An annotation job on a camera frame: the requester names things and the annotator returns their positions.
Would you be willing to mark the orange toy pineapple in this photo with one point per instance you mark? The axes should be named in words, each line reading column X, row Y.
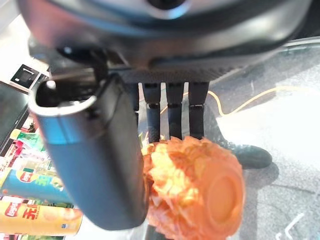
column 190, row 185

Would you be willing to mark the dark foot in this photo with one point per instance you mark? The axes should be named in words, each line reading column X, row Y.
column 252, row 156

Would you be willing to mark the green snack packet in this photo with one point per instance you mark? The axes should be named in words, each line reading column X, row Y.
column 28, row 138

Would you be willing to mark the yellow chips can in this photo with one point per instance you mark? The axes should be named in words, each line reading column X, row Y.
column 37, row 218

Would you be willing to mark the black and white box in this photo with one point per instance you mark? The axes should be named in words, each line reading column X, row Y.
column 25, row 76

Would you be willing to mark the blue green chips can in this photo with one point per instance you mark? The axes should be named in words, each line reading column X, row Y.
column 27, row 185

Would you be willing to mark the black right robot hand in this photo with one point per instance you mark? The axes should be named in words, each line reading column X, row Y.
column 105, row 155

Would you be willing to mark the red snack packet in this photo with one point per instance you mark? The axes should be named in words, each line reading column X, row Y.
column 11, row 155

